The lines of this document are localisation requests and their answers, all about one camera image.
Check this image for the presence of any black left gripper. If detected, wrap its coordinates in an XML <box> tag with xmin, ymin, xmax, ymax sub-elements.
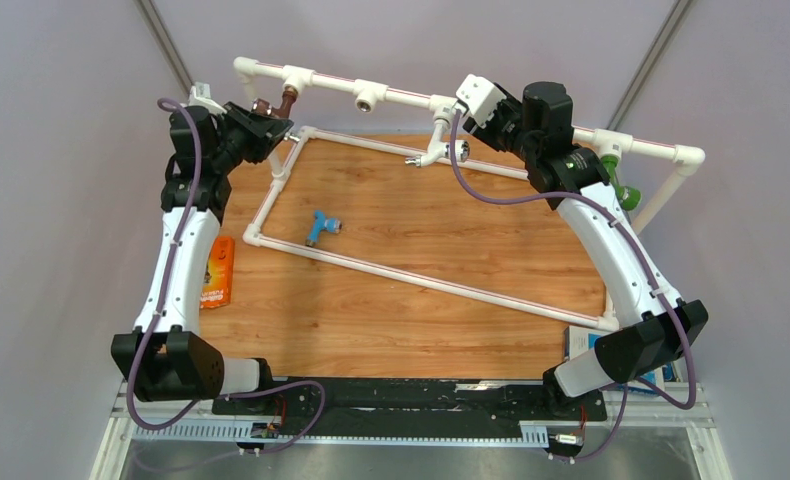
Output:
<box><xmin>209</xmin><ymin>102</ymin><xmax>290</xmax><ymax>174</ymax></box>

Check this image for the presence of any brown water faucet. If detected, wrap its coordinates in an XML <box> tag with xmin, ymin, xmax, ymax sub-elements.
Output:
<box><xmin>251</xmin><ymin>86</ymin><xmax>299</xmax><ymax>119</ymax></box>

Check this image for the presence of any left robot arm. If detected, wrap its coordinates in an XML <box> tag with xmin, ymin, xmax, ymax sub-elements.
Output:
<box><xmin>111</xmin><ymin>102</ymin><xmax>293</xmax><ymax>415</ymax></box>

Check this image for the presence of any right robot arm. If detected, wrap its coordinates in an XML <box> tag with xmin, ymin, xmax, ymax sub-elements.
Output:
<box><xmin>456</xmin><ymin>74</ymin><xmax>709</xmax><ymax>419</ymax></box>

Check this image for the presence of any white water faucet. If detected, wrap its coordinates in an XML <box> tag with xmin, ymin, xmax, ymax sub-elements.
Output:
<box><xmin>404</xmin><ymin>118</ymin><xmax>470</xmax><ymax>168</ymax></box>

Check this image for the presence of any blue water faucet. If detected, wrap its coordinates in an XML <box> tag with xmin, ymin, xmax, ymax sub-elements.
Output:
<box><xmin>305</xmin><ymin>210</ymin><xmax>343</xmax><ymax>247</ymax></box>

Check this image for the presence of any green water faucet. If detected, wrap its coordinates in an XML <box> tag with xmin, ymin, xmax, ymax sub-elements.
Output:
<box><xmin>600</xmin><ymin>154</ymin><xmax>642</xmax><ymax>212</ymax></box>

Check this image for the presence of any orange razor package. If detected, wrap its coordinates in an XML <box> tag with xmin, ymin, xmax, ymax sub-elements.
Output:
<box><xmin>200</xmin><ymin>236</ymin><xmax>235</xmax><ymax>309</ymax></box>

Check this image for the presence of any blue white box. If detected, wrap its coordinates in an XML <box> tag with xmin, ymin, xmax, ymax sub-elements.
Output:
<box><xmin>563</xmin><ymin>325</ymin><xmax>680</xmax><ymax>389</ymax></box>

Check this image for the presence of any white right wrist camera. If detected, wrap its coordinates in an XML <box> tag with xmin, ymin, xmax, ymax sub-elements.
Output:
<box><xmin>455</xmin><ymin>74</ymin><xmax>507</xmax><ymax>128</ymax></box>

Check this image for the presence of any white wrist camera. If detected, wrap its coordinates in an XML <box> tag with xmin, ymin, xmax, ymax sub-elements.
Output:
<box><xmin>187</xmin><ymin>82</ymin><xmax>227</xmax><ymax>115</ymax></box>
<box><xmin>455</xmin><ymin>74</ymin><xmax>507</xmax><ymax>128</ymax></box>

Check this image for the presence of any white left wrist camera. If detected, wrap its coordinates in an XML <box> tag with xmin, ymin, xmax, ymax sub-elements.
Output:
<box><xmin>187</xmin><ymin>82</ymin><xmax>227</xmax><ymax>115</ymax></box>

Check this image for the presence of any white PVC pipe frame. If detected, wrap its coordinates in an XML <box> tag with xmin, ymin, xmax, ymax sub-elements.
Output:
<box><xmin>224</xmin><ymin>57</ymin><xmax>704</xmax><ymax>332</ymax></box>

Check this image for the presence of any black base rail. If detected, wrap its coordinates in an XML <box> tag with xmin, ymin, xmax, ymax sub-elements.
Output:
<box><xmin>212</xmin><ymin>377</ymin><xmax>607</xmax><ymax>439</ymax></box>

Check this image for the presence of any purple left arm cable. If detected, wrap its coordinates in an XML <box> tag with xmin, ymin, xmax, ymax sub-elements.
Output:
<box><xmin>126</xmin><ymin>97</ymin><xmax>327</xmax><ymax>455</ymax></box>

